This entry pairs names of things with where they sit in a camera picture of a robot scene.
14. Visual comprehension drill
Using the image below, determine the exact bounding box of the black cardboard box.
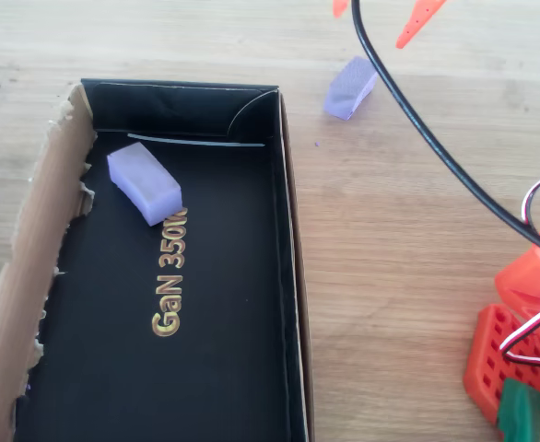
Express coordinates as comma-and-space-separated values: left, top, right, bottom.
0, 77, 317, 442

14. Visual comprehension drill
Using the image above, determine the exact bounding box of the thick black cable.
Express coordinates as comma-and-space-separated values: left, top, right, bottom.
350, 0, 540, 266

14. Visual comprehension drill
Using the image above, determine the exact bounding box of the red white black servo wire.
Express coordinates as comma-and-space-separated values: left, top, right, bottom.
499, 169, 540, 369

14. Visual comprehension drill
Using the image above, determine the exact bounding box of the purple foam block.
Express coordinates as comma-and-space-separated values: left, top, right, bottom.
323, 55, 379, 122
106, 141, 182, 227

